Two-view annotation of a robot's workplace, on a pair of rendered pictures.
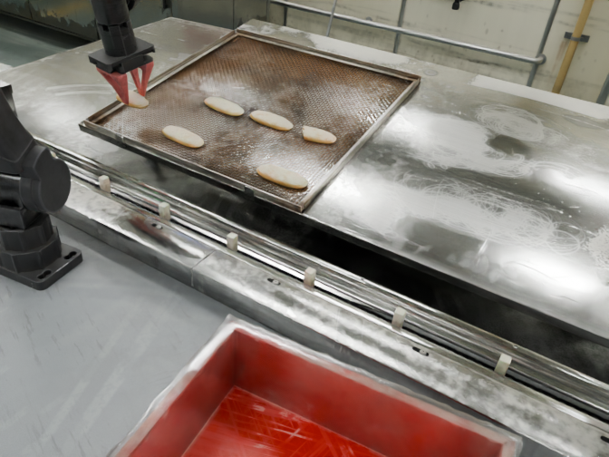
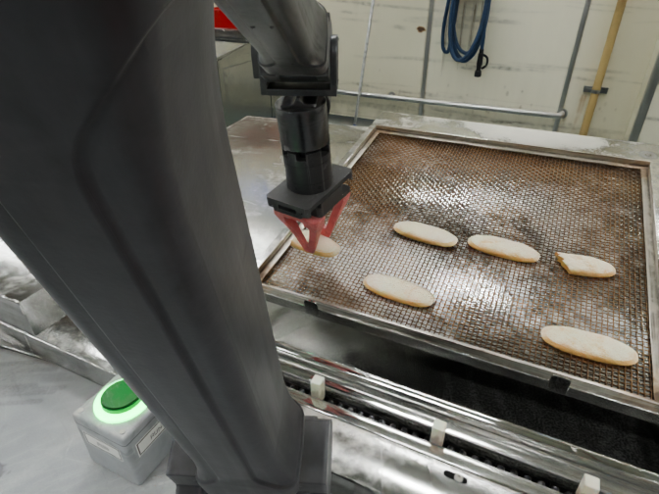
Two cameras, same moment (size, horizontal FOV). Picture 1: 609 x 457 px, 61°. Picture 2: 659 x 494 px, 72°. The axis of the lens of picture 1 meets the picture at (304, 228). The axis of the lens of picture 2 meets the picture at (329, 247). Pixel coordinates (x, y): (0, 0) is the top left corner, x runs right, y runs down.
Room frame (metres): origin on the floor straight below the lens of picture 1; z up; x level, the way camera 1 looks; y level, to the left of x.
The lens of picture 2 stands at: (0.41, 0.36, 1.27)
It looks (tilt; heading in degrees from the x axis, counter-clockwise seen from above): 31 degrees down; 358
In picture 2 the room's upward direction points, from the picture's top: straight up
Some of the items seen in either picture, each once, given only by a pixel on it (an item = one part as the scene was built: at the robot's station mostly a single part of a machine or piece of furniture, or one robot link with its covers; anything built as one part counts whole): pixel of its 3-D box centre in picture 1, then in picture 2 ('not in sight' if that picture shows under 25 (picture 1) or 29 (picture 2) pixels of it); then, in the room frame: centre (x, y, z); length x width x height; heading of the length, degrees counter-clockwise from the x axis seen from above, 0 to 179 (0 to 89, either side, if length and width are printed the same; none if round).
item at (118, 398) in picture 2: not in sight; (123, 398); (0.73, 0.55, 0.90); 0.04 x 0.04 x 0.02
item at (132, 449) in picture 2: not in sight; (137, 432); (0.73, 0.55, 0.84); 0.08 x 0.08 x 0.11; 62
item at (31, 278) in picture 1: (27, 240); not in sight; (0.59, 0.40, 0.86); 0.12 x 0.09 x 0.08; 70
